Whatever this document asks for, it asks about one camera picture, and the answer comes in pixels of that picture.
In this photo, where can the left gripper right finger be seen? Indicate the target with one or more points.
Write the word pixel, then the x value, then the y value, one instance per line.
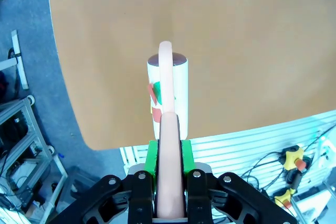
pixel 187 158

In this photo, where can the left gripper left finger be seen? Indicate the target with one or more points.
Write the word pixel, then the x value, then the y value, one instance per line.
pixel 151 158

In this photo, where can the dark grey box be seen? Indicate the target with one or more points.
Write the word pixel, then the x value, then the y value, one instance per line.
pixel 81 182

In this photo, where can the yellow star knob clamp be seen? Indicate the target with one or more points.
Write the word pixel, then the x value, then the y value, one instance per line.
pixel 283 197
pixel 291 157

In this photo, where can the grey metal equipment cart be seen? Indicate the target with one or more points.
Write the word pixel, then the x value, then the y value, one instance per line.
pixel 18 140

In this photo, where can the white pole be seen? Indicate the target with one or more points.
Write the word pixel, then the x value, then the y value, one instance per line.
pixel 19 58

